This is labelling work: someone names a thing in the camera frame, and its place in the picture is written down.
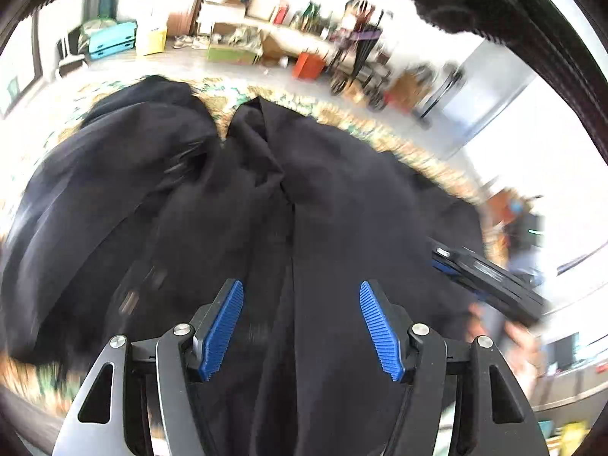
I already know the black jacket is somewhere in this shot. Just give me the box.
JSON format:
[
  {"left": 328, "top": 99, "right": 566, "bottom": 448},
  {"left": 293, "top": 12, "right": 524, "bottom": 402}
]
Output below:
[{"left": 1, "top": 76, "right": 483, "bottom": 455}]

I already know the orange paper bag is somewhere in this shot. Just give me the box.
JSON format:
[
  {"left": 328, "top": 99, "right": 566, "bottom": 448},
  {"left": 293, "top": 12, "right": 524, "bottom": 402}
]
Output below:
[{"left": 293, "top": 52, "right": 326, "bottom": 80}]

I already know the open cardboard box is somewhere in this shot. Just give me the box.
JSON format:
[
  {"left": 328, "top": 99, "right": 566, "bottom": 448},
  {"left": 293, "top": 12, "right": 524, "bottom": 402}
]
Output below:
[{"left": 206, "top": 26, "right": 288, "bottom": 67}]

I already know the blue plastic crate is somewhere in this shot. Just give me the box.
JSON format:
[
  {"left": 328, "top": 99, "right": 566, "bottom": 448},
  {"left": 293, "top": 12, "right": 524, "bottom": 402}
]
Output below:
[{"left": 89, "top": 22, "right": 137, "bottom": 61}]

